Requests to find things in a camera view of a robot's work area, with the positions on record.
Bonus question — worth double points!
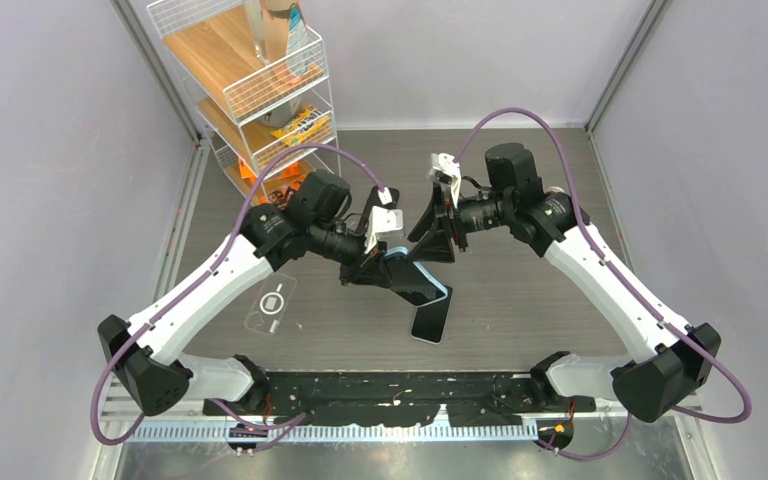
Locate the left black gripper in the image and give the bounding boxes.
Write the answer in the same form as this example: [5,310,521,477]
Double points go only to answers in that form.
[311,218,393,288]

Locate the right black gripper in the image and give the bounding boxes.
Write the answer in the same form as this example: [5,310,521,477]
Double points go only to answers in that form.
[407,180,513,264]

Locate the black phone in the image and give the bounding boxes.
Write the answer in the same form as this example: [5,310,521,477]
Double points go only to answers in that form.
[410,285,453,344]

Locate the clear phone case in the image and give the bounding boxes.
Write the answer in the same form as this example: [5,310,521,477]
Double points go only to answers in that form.
[244,273,298,335]

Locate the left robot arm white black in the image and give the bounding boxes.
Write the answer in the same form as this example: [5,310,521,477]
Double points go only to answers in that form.
[97,170,452,417]

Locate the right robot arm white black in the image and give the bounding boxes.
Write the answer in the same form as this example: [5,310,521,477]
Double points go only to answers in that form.
[409,143,721,423]

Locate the black phone case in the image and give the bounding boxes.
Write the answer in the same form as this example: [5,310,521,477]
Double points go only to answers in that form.
[359,186,400,225]

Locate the orange snack packs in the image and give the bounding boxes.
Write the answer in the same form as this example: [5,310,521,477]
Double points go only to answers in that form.
[234,160,314,205]

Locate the yellow snack bag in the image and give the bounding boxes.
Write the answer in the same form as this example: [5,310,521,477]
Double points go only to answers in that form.
[270,105,330,147]

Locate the blue white bottle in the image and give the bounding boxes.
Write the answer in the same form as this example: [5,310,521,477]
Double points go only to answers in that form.
[286,2,310,77]

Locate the clear bottle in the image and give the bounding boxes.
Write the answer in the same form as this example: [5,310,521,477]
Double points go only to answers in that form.
[242,0,271,66]

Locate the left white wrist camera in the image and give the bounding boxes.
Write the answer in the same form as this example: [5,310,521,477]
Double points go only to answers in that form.
[364,206,404,254]

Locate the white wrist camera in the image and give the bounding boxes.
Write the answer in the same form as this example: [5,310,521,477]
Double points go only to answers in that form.
[428,153,462,208]
[364,206,404,254]

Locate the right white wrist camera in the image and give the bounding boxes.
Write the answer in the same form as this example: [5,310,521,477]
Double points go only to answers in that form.
[428,153,462,208]

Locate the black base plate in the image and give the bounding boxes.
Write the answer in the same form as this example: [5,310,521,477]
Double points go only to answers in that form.
[228,371,596,427]

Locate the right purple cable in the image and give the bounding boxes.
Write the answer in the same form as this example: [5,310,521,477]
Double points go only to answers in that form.
[453,107,754,461]

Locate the purple cable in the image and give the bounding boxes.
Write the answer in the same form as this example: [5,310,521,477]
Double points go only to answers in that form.
[89,142,399,447]
[453,107,754,461]

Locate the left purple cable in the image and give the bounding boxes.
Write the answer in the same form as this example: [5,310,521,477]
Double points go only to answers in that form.
[89,142,399,447]

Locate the white wire shelf rack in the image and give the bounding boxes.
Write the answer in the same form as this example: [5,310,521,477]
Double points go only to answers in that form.
[146,0,341,202]

